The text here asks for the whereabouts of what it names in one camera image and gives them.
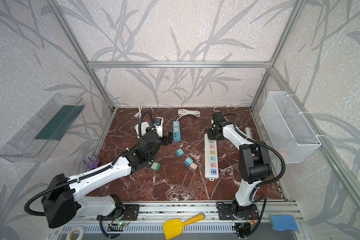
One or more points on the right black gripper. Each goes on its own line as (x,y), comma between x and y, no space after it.
(215,120)

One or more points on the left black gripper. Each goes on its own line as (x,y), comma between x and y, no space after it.
(165,137)

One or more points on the teal plug adapter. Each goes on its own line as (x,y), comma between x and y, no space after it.
(188,162)
(179,153)

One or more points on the long white multicolour power strip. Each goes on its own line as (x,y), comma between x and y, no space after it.
(211,159)

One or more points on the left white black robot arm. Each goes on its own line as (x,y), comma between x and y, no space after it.
(66,198)

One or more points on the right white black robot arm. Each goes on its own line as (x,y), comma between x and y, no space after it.
(254,163)

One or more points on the green plug adapter lower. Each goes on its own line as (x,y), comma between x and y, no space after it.
(155,166)

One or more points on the pink plug adapter lower right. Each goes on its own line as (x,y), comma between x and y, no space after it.
(193,167)

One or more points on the teal power strip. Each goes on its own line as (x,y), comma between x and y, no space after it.
(176,131)

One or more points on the white square power socket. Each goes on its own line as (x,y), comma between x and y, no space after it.
(144,126)

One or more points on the metal cylinder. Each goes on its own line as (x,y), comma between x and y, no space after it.
(248,132)

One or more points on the purple plastic fork toy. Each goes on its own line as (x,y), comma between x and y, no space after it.
(92,162)

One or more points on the yellow plastic scoop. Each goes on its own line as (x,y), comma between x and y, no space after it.
(174,227)

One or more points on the blue sponge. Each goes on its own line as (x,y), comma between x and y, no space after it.
(283,223)

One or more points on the white tape roll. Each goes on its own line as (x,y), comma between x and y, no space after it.
(76,230)

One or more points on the white wire mesh basket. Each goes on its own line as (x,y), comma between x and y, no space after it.
(289,131)

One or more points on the clear plastic wall bin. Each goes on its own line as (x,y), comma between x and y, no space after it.
(37,139)

